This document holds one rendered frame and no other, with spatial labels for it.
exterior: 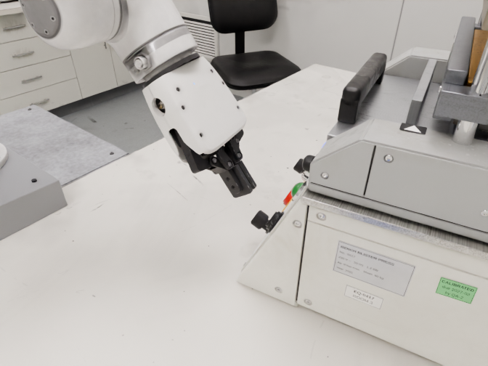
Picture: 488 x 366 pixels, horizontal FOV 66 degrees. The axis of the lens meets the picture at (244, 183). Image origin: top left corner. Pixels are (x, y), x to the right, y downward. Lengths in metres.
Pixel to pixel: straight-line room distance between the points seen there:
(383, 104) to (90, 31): 0.33
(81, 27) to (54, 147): 0.55
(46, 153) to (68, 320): 0.45
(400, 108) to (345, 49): 1.79
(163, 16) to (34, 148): 0.57
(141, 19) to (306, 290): 0.35
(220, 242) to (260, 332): 0.16
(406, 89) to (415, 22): 1.57
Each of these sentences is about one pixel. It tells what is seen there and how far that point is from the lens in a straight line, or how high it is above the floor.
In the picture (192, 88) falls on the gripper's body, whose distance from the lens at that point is 0.43.
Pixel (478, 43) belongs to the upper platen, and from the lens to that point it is 0.51.
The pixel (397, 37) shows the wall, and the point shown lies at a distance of 2.15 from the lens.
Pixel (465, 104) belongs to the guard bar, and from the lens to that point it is 0.35.
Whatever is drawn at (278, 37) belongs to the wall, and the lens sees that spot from 2.48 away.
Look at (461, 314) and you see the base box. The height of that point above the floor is 0.85.
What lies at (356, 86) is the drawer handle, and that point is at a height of 1.01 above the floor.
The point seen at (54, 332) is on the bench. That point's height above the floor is 0.75.
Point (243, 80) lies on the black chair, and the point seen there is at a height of 0.47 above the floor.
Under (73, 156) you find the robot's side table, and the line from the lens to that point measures 0.86.
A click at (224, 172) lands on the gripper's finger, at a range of 0.46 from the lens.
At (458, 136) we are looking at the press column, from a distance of 0.36.
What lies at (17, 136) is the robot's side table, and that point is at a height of 0.75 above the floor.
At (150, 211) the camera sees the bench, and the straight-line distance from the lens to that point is 0.66.
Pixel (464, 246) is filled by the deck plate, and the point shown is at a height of 0.93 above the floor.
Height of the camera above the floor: 1.16
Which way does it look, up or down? 35 degrees down
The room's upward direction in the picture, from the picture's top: straight up
